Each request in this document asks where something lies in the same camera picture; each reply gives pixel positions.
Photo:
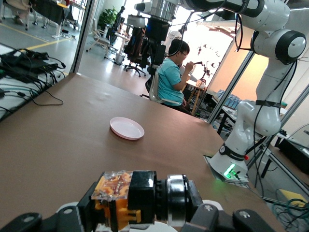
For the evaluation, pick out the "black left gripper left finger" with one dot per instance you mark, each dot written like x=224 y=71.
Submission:
x=79 y=217

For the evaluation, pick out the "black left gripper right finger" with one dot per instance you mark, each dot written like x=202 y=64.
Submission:
x=212 y=220

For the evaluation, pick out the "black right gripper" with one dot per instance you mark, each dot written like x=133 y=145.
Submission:
x=157 y=31

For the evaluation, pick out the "orange push-button switch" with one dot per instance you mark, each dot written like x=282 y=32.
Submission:
x=142 y=193

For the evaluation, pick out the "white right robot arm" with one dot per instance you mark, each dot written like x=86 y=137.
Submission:
x=265 y=116

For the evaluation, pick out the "black office chair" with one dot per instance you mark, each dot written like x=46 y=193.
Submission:
x=137 y=48

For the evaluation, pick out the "person in teal shirt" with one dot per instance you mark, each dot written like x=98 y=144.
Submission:
x=169 y=79

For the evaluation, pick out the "white mesh office chair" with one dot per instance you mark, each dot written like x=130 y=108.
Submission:
x=153 y=89

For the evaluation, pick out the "green potted plant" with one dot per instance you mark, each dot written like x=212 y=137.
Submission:
x=108 y=17

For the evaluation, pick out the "pink round plate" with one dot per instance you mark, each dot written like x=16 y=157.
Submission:
x=126 y=128

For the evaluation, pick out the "yellow box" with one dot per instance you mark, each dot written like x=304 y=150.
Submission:
x=292 y=197

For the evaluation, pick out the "table with black cloth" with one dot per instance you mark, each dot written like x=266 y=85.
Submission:
x=50 y=9

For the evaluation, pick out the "black power adapter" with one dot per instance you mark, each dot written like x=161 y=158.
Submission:
x=26 y=64

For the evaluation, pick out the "person in beige clothes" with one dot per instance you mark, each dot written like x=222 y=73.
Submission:
x=19 y=4

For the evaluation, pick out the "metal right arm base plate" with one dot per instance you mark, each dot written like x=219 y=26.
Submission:
x=212 y=169

